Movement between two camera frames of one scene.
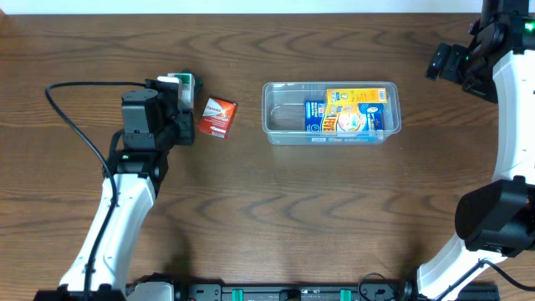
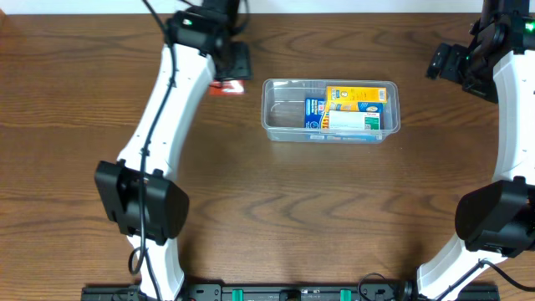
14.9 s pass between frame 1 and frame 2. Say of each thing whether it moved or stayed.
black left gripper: moved
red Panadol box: moved
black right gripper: stayed
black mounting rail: stayed
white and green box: moved
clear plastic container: stayed
